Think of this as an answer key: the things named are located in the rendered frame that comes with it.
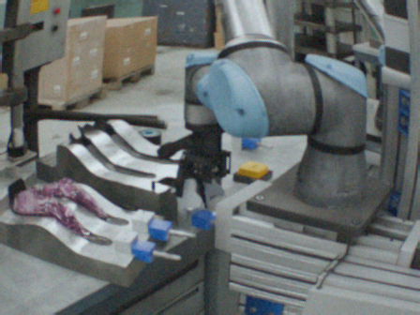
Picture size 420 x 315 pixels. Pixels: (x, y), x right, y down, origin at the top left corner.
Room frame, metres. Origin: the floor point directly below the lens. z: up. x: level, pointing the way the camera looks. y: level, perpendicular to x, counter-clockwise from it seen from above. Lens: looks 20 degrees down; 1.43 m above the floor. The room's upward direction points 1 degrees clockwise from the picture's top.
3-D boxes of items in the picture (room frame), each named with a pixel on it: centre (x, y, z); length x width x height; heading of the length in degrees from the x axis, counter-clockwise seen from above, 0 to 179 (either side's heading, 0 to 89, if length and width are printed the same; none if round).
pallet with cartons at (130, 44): (6.46, 1.33, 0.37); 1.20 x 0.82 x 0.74; 67
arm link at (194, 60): (1.26, 0.02, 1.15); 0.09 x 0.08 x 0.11; 14
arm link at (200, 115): (1.27, 0.02, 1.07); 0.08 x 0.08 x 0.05
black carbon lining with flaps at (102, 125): (1.48, 0.24, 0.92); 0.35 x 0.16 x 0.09; 58
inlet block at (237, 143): (1.79, -0.13, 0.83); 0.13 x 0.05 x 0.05; 50
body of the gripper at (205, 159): (1.26, 0.01, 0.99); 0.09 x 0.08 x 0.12; 54
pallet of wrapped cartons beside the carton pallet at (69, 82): (5.53, 1.72, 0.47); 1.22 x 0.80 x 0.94; 63
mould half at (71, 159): (1.49, 0.25, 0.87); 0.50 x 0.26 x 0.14; 58
